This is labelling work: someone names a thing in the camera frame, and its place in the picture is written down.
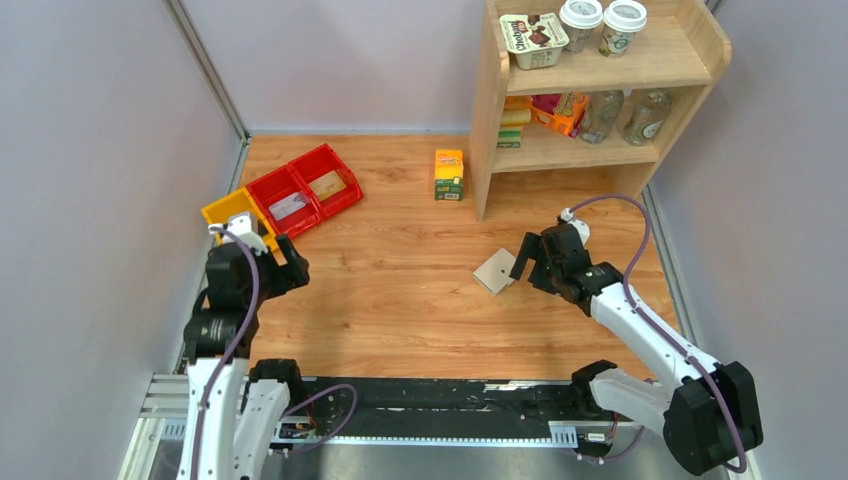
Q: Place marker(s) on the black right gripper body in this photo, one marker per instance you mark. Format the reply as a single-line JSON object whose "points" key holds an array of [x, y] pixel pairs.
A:
{"points": [[544, 258]]}

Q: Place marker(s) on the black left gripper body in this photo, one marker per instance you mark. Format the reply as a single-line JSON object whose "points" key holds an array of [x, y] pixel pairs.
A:
{"points": [[284, 266]]}

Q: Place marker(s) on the grey translucent card holder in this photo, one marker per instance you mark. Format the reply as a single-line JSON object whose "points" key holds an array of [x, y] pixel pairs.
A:
{"points": [[494, 274]]}

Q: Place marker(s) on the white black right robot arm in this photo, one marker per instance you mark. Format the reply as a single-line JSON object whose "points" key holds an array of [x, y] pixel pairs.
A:
{"points": [[706, 411]]}

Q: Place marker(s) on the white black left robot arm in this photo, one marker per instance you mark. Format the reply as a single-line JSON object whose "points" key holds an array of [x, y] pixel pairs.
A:
{"points": [[234, 406]]}

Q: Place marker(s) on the silver credit card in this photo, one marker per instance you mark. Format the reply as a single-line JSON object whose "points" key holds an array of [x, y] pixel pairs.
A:
{"points": [[288, 206]]}

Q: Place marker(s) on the gold credit card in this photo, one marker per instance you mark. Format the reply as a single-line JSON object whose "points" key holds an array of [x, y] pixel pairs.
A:
{"points": [[327, 185]]}

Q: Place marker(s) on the yellow plastic bin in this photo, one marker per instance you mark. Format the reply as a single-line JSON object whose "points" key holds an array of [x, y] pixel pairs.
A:
{"points": [[239, 201]]}

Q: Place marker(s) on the yellow green juice carton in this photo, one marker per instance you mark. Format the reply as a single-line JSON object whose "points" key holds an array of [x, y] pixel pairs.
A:
{"points": [[449, 175]]}

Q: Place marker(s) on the red middle plastic bin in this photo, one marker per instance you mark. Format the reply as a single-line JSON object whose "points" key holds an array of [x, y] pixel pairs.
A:
{"points": [[278, 184]]}

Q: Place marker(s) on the red plastic bin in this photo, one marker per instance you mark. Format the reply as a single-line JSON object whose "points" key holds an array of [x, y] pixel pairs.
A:
{"points": [[278, 184], [319, 161]]}

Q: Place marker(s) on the yellow green sponge stack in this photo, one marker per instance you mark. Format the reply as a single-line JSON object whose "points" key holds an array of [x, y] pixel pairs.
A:
{"points": [[516, 114]]}

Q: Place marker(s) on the orange snack box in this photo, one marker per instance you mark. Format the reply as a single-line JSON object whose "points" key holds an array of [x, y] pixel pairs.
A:
{"points": [[561, 113]]}

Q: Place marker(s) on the left clear plastic bottle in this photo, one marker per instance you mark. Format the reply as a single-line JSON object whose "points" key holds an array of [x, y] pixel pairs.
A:
{"points": [[600, 115]]}

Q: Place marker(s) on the clear plastic bottle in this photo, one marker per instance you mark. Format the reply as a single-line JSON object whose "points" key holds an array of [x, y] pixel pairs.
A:
{"points": [[650, 111], [600, 115]]}

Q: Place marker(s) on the red far plastic bin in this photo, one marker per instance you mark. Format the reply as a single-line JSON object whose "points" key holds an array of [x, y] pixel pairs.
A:
{"points": [[319, 161]]}

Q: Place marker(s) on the right clear plastic bottle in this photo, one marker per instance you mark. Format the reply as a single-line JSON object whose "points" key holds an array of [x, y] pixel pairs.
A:
{"points": [[650, 111]]}

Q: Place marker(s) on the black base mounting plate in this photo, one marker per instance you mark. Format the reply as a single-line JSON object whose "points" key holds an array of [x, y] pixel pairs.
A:
{"points": [[456, 409]]}

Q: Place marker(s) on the Chobani yogurt cup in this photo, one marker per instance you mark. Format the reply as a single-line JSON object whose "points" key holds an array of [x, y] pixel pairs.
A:
{"points": [[535, 40]]}

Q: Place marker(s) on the left white-lidded paper cup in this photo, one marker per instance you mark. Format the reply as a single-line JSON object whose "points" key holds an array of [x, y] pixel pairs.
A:
{"points": [[579, 18]]}

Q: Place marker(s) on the white-lidded paper cup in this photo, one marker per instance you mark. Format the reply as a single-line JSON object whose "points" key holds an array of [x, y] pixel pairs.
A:
{"points": [[579, 18], [622, 21]]}

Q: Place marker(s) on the right white-lidded paper cup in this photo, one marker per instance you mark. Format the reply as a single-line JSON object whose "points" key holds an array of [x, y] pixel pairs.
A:
{"points": [[622, 21]]}

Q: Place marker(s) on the wooden shelf unit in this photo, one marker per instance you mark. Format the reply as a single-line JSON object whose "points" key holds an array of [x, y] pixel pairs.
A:
{"points": [[683, 48]]}

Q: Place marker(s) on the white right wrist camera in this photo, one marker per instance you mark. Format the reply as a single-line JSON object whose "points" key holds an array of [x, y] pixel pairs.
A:
{"points": [[567, 216]]}

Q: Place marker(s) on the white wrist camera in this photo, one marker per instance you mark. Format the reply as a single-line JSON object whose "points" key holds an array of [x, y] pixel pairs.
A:
{"points": [[567, 216], [243, 227]]}

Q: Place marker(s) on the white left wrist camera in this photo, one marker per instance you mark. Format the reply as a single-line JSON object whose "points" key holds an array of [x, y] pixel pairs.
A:
{"points": [[243, 227]]}

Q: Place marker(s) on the aluminium frame rail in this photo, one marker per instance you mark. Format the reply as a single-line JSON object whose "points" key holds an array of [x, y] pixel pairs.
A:
{"points": [[296, 452]]}

